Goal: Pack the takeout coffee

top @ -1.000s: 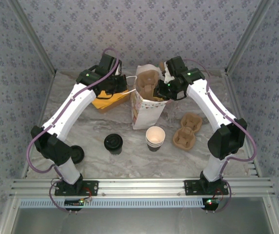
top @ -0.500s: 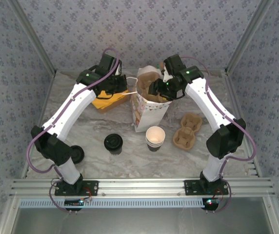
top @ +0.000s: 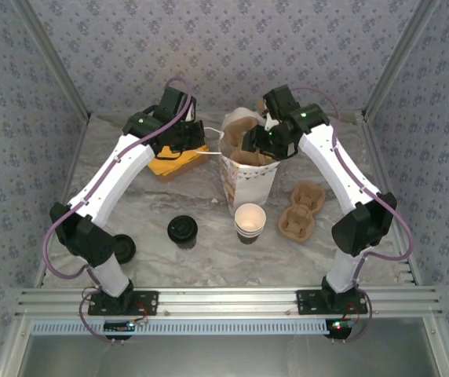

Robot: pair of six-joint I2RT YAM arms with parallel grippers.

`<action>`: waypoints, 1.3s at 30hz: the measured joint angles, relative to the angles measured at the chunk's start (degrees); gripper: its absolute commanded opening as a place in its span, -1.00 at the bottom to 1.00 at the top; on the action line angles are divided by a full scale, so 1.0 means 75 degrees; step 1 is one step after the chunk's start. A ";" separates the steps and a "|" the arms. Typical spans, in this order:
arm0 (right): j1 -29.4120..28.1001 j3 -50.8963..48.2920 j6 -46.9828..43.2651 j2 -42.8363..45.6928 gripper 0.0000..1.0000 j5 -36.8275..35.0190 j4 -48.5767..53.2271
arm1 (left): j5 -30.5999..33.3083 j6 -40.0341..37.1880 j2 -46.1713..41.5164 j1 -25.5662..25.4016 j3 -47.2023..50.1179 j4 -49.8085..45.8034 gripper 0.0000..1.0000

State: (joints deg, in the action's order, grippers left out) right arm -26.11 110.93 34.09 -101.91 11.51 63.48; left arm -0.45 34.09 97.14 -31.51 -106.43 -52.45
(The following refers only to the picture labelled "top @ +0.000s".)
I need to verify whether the yellow paper napkin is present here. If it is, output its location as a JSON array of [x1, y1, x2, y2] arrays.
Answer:
[[157, 144, 211, 178], [148, 144, 210, 177]]

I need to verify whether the cartoon animal paper bag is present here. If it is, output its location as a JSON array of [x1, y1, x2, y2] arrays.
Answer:
[[203, 109, 280, 216]]

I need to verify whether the small circuit board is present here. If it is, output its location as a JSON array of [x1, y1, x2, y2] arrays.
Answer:
[[104, 320, 137, 335], [325, 318, 357, 334]]

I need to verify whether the black right camera cable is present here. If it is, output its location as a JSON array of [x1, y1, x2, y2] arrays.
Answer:
[[261, 145, 301, 162]]

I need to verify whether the black camera cable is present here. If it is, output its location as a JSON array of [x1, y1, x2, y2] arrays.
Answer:
[[261, 145, 301, 162], [151, 151, 187, 161]]

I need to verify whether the black left camera cable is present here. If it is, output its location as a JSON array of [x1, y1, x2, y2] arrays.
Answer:
[[151, 151, 187, 161]]

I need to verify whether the aluminium back rail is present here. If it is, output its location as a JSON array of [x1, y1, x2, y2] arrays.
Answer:
[[89, 111, 367, 118]]

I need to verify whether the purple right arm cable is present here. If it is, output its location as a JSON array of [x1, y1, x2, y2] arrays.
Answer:
[[289, 86, 414, 343]]

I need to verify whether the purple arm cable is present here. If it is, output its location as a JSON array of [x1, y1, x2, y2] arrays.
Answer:
[[289, 86, 414, 343], [42, 77, 193, 343]]

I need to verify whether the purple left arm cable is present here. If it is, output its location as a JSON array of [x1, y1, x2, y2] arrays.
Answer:
[[42, 77, 193, 343]]

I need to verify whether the aluminium side rail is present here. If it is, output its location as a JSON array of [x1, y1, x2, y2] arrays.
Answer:
[[361, 112, 449, 377]]

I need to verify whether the aluminium frame post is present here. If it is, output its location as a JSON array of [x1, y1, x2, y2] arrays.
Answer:
[[361, 0, 444, 119], [10, 0, 92, 121]]

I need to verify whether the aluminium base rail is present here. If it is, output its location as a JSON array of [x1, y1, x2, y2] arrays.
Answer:
[[14, 286, 444, 318]]

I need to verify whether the white slotted cable duct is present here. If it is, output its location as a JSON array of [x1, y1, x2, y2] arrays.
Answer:
[[31, 317, 330, 337]]

